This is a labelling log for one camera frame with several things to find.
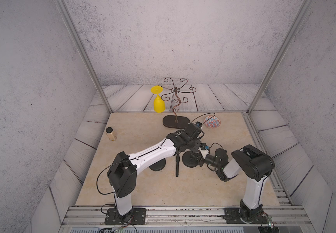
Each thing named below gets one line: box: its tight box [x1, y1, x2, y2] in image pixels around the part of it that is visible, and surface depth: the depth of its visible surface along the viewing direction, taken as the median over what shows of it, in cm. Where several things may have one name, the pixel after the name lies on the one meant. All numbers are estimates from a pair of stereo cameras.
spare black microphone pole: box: [175, 153, 181, 178], surface depth 93 cm
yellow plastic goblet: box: [150, 85, 166, 114], surface depth 97 cm
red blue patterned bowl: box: [204, 115, 221, 130], surface depth 113 cm
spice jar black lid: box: [105, 126, 114, 134], surface depth 101 cm
